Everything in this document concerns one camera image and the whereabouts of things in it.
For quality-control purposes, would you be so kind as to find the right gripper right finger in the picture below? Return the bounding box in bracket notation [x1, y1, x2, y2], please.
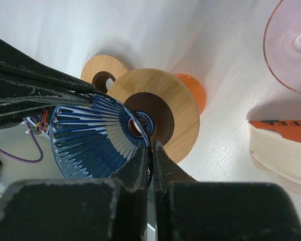
[153, 141, 301, 240]

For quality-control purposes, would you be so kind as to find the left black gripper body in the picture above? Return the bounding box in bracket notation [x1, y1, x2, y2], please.
[0, 101, 49, 130]

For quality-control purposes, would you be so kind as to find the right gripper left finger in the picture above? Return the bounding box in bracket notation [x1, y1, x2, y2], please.
[0, 143, 148, 240]

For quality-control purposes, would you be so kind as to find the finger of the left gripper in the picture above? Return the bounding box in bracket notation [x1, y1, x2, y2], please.
[0, 75, 93, 105]
[0, 39, 95, 95]

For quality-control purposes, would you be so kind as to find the blue glass dripper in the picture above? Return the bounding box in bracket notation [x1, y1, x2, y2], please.
[50, 91, 150, 179]

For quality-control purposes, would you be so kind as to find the wooden dripper ring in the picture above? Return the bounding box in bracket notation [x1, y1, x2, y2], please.
[80, 54, 131, 90]
[106, 68, 201, 164]

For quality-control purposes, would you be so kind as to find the orange glass carafe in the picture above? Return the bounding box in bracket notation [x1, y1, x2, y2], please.
[175, 73, 207, 115]

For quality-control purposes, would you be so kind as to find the coffee filter pack orange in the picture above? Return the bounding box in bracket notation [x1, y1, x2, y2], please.
[249, 119, 301, 194]

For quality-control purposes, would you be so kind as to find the pink glass dripper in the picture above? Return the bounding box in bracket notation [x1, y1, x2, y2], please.
[263, 1, 301, 94]

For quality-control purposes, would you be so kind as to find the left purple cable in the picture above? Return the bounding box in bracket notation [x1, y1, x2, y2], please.
[0, 120, 44, 164]

